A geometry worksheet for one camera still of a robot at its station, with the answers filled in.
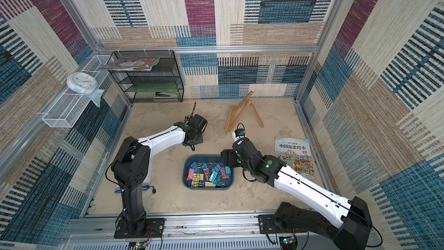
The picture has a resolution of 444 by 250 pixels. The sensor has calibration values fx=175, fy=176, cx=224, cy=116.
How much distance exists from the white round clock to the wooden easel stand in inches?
26.7

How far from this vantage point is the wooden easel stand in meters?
0.93

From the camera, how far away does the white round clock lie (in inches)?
29.1

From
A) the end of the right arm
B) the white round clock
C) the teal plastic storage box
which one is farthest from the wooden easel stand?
the white round clock

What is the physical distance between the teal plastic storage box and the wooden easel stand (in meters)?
0.22

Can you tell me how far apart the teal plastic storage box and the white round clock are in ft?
1.77

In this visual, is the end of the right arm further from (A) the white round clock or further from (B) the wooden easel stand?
(A) the white round clock

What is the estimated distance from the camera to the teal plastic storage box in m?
0.85

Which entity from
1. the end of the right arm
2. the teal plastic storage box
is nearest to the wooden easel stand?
Result: the teal plastic storage box
